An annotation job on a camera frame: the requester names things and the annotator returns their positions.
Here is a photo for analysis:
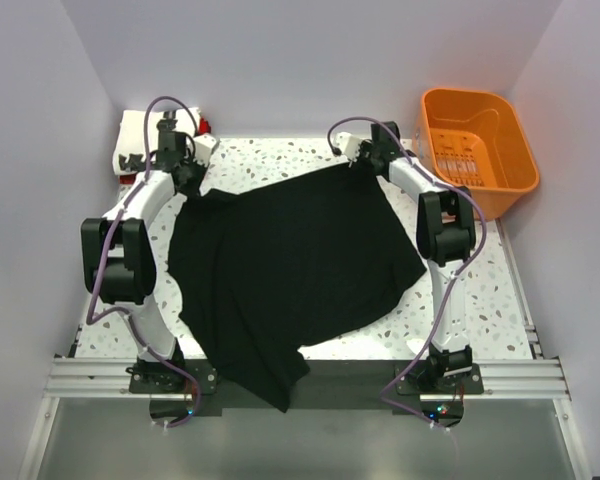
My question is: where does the black t shirt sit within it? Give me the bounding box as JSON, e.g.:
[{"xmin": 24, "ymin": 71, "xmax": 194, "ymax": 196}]
[{"xmin": 168, "ymin": 164, "xmax": 426, "ymax": 411}]

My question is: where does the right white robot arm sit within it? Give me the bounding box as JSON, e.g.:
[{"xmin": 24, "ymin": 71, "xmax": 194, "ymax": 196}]
[{"xmin": 355, "ymin": 121, "xmax": 476, "ymax": 393}]

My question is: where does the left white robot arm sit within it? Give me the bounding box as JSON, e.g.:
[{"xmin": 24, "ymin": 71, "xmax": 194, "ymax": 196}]
[{"xmin": 80, "ymin": 115, "xmax": 217, "ymax": 395}]

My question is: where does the folded red t shirt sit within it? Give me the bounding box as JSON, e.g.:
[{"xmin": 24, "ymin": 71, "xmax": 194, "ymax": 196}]
[{"xmin": 114, "ymin": 110, "xmax": 212, "ymax": 186}]

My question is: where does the folded white printed t shirt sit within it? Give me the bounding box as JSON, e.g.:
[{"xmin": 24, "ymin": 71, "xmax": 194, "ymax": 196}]
[{"xmin": 112, "ymin": 107, "xmax": 194, "ymax": 177}]

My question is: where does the orange plastic basket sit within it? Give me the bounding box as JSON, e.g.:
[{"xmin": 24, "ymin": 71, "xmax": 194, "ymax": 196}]
[{"xmin": 412, "ymin": 88, "xmax": 540, "ymax": 221}]

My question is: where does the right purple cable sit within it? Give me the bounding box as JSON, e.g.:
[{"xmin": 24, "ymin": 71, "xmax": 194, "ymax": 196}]
[{"xmin": 328, "ymin": 117, "xmax": 489, "ymax": 426}]

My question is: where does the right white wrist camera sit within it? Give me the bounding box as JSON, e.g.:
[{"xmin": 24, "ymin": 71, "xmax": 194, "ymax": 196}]
[{"xmin": 331, "ymin": 132, "xmax": 363, "ymax": 163}]

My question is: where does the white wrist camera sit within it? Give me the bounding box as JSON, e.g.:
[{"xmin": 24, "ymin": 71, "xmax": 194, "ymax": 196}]
[
  {"xmin": 331, "ymin": 132, "xmax": 363, "ymax": 163},
  {"xmin": 193, "ymin": 133, "xmax": 219, "ymax": 167}
]

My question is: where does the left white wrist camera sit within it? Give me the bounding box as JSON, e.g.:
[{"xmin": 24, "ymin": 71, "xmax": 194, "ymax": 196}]
[{"xmin": 193, "ymin": 133, "xmax": 219, "ymax": 167}]

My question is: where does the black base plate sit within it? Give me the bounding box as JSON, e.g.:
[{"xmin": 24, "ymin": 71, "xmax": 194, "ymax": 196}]
[{"xmin": 126, "ymin": 360, "xmax": 485, "ymax": 421}]

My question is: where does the aluminium rail frame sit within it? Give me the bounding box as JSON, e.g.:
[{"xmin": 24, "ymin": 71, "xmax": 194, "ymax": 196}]
[{"xmin": 19, "ymin": 219, "xmax": 596, "ymax": 480}]

